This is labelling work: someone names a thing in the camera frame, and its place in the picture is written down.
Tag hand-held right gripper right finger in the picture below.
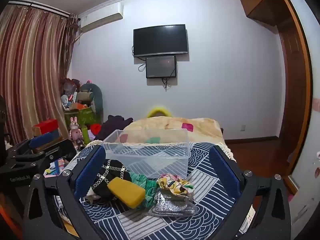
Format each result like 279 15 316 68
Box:
209 144 292 240

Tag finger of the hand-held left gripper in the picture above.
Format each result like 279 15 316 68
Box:
7 131 63 157
14 139 77 170

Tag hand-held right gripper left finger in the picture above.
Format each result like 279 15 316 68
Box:
23 145 110 240

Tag black studded cloth bag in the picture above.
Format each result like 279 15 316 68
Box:
86 159 133 202

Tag yellow sponge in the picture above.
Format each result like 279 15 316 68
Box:
107 177 146 208

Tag green scrunchie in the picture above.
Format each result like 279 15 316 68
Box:
130 173 160 208

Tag floral scrunchie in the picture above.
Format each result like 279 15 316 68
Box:
156 174 195 198

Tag silver glitter pouch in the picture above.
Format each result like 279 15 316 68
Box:
149 189 198 217

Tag clear plastic storage box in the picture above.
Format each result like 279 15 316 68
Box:
100 129 191 180

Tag red box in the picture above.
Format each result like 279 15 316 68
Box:
32 119 59 135

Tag pink rabbit toy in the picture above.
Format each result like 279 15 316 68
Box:
69 117 83 143

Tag green bottle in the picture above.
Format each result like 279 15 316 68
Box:
82 126 91 145

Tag orange box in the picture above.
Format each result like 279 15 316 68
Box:
0 197 24 233

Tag dark purple garment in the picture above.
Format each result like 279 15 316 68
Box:
94 115 134 140

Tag striped pink curtain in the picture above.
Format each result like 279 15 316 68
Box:
0 4 77 145

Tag beige fleece blanket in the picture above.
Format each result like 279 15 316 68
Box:
122 117 224 145

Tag blue patterned cloth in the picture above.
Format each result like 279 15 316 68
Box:
54 141 255 240

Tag wooden door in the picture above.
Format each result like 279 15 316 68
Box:
277 17 309 155

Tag curtain rod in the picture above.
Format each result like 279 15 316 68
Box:
7 0 72 18

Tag white air conditioner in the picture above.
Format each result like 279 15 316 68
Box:
79 2 124 33

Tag wooden overhead cabinet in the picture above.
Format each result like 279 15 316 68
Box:
239 0 293 27

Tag yellow foam ring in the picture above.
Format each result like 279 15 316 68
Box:
146 106 174 118

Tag small black wall monitor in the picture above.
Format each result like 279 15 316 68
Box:
146 55 177 79

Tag black wall television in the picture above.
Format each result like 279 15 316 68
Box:
133 24 188 57

